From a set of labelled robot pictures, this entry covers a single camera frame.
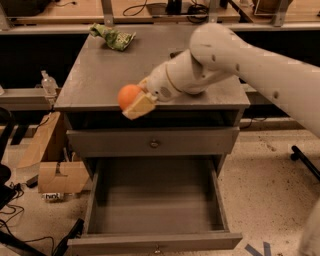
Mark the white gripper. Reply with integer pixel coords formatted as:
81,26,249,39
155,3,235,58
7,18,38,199
122,63,181,120

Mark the orange fruit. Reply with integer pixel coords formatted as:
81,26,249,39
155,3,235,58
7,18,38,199
118,84,142,110

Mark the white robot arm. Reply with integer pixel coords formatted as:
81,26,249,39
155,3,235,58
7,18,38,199
118,23,320,137

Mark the closed gray drawer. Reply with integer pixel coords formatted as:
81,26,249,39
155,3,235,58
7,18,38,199
67,127,239,158

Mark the open gray drawer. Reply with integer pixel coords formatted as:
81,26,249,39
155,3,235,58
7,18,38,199
68,156,242,256

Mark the green crumpled chip bag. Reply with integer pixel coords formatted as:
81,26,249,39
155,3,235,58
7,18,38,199
89,23,136,51

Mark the gray wooden cabinet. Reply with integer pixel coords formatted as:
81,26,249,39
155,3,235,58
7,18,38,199
55,25,249,173

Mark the clear sanitizer bottle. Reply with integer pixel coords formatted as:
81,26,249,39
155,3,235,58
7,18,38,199
41,70,58,96

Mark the brown cardboard box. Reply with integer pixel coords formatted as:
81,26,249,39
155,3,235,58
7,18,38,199
18,112,89,194

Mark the black caster leg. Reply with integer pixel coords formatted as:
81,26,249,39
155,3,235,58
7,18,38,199
290,146,320,181

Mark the black stand base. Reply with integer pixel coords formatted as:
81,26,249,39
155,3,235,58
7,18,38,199
0,218,85,256

